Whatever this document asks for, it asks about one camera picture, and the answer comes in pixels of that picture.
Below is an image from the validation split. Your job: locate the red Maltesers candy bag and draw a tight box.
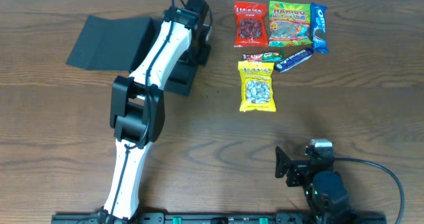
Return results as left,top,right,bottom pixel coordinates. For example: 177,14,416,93
234,1,268,47

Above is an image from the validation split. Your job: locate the yellow candy bag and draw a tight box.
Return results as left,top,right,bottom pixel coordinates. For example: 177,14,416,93
238,61,276,112

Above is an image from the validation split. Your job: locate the red green KitKat Milo bar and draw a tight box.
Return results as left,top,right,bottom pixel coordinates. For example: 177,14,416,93
242,51,284,62

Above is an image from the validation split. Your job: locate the green Haribo worms bag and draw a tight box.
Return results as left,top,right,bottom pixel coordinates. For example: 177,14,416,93
268,1,312,47

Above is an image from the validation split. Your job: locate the black cardboard box with lid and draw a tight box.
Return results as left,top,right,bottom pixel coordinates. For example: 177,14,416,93
66,15,211,96

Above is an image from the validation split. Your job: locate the dark blue chocolate bar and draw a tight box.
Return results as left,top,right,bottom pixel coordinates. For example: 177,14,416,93
274,48,313,73

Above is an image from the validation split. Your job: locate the blue Oreo cookie pack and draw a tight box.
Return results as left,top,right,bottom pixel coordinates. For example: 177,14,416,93
311,3,329,54

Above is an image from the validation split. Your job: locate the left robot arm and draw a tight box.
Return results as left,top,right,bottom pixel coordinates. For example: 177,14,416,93
93,0,212,223

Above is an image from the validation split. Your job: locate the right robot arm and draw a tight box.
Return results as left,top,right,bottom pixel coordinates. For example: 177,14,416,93
275,144,361,224

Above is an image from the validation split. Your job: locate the left black cable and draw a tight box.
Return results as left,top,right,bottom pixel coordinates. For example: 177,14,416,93
74,0,188,224

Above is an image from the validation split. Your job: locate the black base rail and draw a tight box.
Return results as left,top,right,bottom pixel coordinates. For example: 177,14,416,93
51,212,387,224

